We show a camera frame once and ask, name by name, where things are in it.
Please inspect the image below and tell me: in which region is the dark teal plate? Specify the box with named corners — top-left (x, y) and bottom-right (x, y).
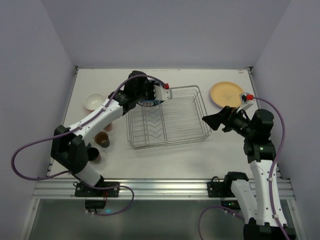
top-left (136, 99), bottom-right (164, 107)

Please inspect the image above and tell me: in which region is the yellow plate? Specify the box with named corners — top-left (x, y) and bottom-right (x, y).
top-left (209, 81), bottom-right (244, 108)

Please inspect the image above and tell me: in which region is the purple plate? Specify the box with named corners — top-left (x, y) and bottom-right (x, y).
top-left (209, 96), bottom-right (223, 109)

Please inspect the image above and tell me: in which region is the orange bowl white inside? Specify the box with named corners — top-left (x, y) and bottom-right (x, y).
top-left (84, 93), bottom-right (105, 111)

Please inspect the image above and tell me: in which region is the pink dotted mug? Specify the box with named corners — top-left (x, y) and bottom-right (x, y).
top-left (104, 122), bottom-right (113, 132)

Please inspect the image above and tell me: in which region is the black cup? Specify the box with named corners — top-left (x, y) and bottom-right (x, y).
top-left (93, 131), bottom-right (110, 148)

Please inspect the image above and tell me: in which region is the dark red cup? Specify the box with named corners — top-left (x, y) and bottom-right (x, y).
top-left (87, 147), bottom-right (101, 163)

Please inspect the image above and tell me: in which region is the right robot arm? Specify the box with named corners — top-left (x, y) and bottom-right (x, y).
top-left (202, 106), bottom-right (297, 240)

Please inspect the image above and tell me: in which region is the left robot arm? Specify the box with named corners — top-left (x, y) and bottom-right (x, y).
top-left (50, 70), bottom-right (154, 187)

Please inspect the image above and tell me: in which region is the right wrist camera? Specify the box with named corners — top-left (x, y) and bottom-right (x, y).
top-left (236, 92), bottom-right (255, 113)

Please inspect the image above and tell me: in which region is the metal wire dish rack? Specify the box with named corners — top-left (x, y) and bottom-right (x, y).
top-left (126, 85), bottom-right (212, 149)

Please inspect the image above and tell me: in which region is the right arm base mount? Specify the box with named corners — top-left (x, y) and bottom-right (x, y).
top-left (207, 176), bottom-right (240, 210)

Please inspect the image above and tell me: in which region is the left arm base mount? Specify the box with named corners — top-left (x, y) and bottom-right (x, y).
top-left (73, 180), bottom-right (120, 212)

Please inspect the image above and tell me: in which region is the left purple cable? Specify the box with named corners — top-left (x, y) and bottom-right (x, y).
top-left (11, 74), bottom-right (135, 216)

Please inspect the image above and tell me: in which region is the aluminium frame rail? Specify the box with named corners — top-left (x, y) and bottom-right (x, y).
top-left (31, 176), bottom-right (296, 201)

